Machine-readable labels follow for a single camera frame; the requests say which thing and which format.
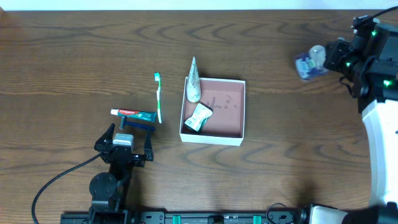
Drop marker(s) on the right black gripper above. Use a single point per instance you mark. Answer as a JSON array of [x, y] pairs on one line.
[[334, 55]]

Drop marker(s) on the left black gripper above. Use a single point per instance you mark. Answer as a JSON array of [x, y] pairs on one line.
[[123, 154]]

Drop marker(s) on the clear blue pump soap bottle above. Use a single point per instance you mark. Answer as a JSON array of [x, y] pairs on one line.
[[309, 64]]

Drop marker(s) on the Colgate toothpaste tube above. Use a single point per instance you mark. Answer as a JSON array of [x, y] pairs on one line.
[[141, 115]]

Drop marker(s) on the green white toothbrush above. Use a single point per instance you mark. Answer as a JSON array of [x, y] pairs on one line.
[[157, 79]]

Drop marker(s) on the green white soap packet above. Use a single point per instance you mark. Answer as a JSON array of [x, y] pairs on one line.
[[199, 117]]

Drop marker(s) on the white lotion tube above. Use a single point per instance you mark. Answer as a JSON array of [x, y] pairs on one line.
[[193, 88]]

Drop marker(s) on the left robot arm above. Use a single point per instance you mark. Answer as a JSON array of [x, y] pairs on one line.
[[109, 189]]

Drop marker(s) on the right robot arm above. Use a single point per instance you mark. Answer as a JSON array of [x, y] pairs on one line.
[[369, 63]]

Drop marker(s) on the blue disposable razor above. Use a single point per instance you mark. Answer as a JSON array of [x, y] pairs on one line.
[[125, 122]]

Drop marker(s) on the white box with pink interior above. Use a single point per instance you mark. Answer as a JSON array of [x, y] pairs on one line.
[[227, 100]]

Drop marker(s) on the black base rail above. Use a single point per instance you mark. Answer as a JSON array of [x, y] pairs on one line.
[[159, 217]]

